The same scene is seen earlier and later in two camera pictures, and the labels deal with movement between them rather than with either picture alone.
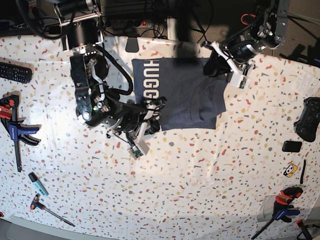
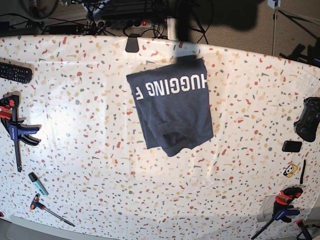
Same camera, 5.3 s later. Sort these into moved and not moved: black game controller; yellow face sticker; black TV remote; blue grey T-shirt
Moved: blue grey T-shirt
Not moved: yellow face sticker; black TV remote; black game controller
